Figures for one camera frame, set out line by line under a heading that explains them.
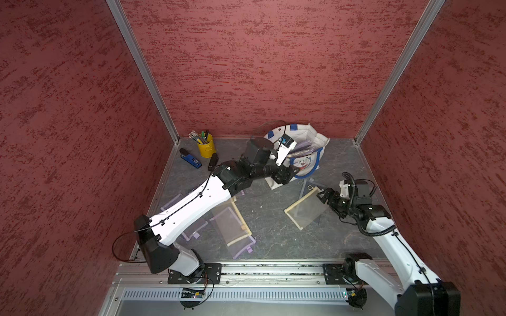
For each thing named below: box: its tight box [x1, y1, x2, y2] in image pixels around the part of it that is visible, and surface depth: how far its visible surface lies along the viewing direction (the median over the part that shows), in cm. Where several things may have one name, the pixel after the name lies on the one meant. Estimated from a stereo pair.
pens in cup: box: [188, 129, 209, 145], surface depth 104 cm
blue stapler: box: [179, 148, 203, 169], surface depth 111 cm
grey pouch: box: [298, 177, 327, 199], surface depth 101 cm
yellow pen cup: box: [196, 133, 217, 158], surface depth 109 cm
